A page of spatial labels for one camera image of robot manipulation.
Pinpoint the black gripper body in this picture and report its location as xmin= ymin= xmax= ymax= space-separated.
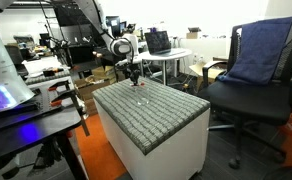
xmin=119 ymin=63 xmax=140 ymax=83

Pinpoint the red marker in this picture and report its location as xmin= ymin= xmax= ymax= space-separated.
xmin=130 ymin=82 xmax=145 ymax=87

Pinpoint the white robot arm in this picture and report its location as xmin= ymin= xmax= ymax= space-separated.
xmin=0 ymin=0 xmax=134 ymax=112

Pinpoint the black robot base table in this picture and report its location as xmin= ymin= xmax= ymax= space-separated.
xmin=0 ymin=108 xmax=87 ymax=180

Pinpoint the clear glass cup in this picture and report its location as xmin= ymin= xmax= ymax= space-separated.
xmin=136 ymin=87 xmax=149 ymax=105

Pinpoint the open laptop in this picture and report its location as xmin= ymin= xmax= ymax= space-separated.
xmin=145 ymin=31 xmax=173 ymax=54

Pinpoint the cardboard boxes pile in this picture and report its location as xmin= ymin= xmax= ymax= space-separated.
xmin=75 ymin=66 xmax=125 ymax=115

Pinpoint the round white table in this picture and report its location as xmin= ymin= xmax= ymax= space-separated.
xmin=139 ymin=48 xmax=192 ymax=85

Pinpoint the cardboard box on shelf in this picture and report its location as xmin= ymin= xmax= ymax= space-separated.
xmin=186 ymin=27 xmax=201 ymax=39

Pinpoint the grey cushioned white ottoman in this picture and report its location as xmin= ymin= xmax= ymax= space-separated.
xmin=92 ymin=78 xmax=210 ymax=180

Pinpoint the orange black clamp left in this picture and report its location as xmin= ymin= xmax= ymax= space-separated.
xmin=48 ymin=80 xmax=72 ymax=93

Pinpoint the orange black clamp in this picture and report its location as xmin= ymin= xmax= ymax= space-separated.
xmin=48 ymin=80 xmax=72 ymax=93
xmin=50 ymin=91 xmax=90 ymax=136

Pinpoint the orange black clamp right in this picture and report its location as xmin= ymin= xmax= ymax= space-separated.
xmin=50 ymin=91 xmax=90 ymax=136

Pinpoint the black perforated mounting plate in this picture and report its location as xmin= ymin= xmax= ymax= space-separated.
xmin=0 ymin=85 xmax=58 ymax=117

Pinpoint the black office chair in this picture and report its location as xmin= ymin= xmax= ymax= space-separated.
xmin=198 ymin=16 xmax=292 ymax=169

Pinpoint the blue towel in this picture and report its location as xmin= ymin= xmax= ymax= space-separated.
xmin=218 ymin=17 xmax=292 ymax=85

